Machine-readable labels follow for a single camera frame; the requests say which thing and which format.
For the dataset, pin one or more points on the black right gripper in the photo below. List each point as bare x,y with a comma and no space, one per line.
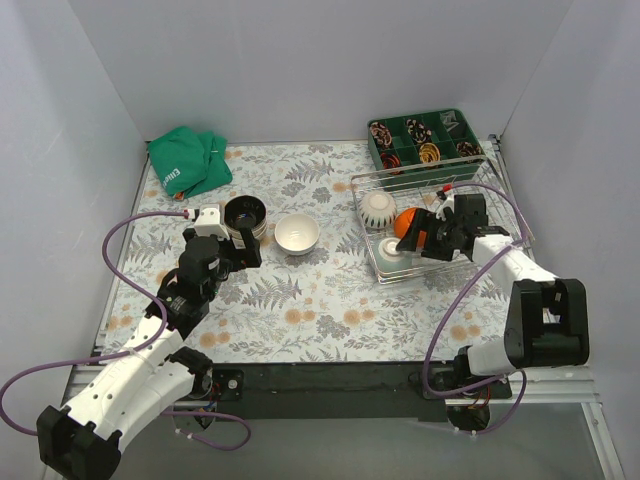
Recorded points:
436,238

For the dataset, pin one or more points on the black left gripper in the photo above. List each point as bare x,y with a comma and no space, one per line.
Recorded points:
242,251

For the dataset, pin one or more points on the beige floral bowl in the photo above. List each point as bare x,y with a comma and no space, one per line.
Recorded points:
258,233

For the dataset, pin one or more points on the orange bowl black inside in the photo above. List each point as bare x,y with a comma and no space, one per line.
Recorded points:
402,224

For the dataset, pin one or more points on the pale green ribbed bowl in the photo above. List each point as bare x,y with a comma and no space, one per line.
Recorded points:
388,259

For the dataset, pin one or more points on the black glossy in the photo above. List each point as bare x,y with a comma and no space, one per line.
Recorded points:
244,212

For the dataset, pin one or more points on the white bowl blue leaf pattern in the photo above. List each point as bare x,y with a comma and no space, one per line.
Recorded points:
378,209

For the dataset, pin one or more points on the grey white gradient bowl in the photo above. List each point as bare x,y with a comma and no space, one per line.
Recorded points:
297,234

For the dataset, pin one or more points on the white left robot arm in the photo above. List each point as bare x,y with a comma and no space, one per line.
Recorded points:
86,437

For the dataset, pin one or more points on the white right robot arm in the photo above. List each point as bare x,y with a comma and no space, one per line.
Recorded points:
547,318

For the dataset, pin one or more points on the floral patterned table mat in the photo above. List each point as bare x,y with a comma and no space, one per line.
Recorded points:
328,305

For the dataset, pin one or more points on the green compartment organizer tray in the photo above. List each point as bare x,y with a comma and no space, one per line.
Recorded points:
405,161

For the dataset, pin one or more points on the dark patterned scrunchie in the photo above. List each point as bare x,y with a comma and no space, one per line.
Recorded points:
469,150

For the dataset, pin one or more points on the green folded cloth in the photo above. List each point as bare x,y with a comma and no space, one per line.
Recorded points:
188,163

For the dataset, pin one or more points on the black white scrunchie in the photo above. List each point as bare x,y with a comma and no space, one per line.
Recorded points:
418,131

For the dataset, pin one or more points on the pink black scrunchie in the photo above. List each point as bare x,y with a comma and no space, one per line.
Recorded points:
381,135

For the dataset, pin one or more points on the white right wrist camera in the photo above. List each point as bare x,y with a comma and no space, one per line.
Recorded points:
447,200

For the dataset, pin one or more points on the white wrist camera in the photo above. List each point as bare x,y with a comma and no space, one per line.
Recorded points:
208,221
447,200

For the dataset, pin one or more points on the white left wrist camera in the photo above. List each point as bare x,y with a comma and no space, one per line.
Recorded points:
208,221

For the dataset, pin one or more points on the metal wire dish rack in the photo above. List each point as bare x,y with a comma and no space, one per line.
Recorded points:
500,206

